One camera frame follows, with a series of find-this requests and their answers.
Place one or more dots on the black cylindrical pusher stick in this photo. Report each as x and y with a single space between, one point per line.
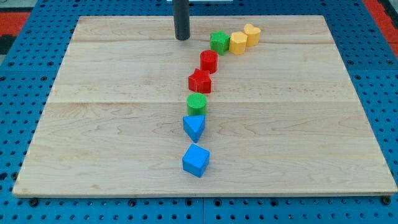
181 19

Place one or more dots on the yellow hexagon block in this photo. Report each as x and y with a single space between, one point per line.
237 43

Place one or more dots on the green star block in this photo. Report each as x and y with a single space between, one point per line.
219 42

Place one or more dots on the red star block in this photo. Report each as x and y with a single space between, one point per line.
200 81

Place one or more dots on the red cylinder block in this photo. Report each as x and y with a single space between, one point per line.
209 61

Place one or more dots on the yellow heart block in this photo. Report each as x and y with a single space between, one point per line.
253 34

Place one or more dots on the green cylinder block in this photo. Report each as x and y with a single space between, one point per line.
196 104

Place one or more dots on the blue triangle block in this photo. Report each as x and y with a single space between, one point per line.
194 126

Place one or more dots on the light wooden board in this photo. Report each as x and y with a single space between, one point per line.
283 119

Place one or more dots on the blue cube block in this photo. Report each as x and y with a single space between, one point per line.
196 160

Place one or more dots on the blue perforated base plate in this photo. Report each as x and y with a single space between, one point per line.
30 67

